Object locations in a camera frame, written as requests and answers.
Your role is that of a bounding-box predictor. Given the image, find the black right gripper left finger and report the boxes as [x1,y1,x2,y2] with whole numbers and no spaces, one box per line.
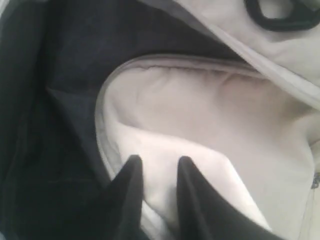
[82,155,143,240]

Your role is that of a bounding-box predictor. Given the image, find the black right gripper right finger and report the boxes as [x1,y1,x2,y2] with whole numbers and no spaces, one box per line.
[176,156,279,240]

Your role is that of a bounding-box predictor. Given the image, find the beige fabric duffel bag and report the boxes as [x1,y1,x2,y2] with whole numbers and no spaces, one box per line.
[0,0,320,240]

